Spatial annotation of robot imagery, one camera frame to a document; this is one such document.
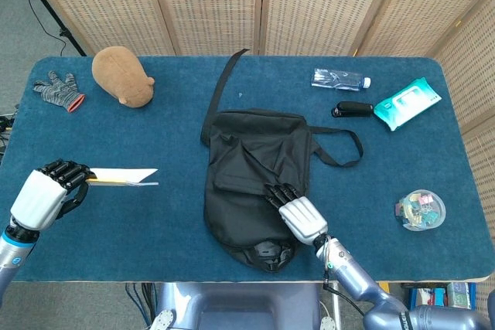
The white and yellow book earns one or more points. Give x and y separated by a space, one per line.
123 175

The brown plush capybara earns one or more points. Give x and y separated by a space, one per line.
120 75

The colourful boxes under table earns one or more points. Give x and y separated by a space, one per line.
444 295

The blue-grey robot torso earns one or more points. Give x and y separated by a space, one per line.
239 307

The dark grey moulded object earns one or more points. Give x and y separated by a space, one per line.
267 249

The grey knit glove orange cuff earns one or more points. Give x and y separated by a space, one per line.
56 90

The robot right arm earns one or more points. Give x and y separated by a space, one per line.
356 279

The teal wet wipes pack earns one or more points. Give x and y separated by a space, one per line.
408 104

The clear plastic water bottle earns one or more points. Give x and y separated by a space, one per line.
336 79

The clear tub of binder clips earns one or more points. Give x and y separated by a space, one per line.
419 210

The robot right five-finger hand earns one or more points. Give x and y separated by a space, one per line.
301 218

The black bag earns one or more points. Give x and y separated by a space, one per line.
247 160

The black tripod stand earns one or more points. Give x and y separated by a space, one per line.
50 13

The blue carpet table cover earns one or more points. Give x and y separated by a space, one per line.
154 133

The robot left five-finger hand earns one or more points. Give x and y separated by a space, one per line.
36 200

